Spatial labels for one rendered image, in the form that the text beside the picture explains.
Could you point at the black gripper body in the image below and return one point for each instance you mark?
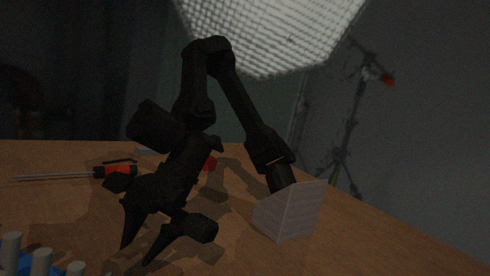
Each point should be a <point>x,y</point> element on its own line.
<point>195,225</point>

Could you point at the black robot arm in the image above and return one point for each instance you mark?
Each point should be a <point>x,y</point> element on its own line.
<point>181,131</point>

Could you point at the red-handled screwdriver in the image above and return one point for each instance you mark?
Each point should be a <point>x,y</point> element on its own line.
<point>98,172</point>

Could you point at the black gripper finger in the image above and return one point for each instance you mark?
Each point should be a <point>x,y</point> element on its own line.
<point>134,218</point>
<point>167,235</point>

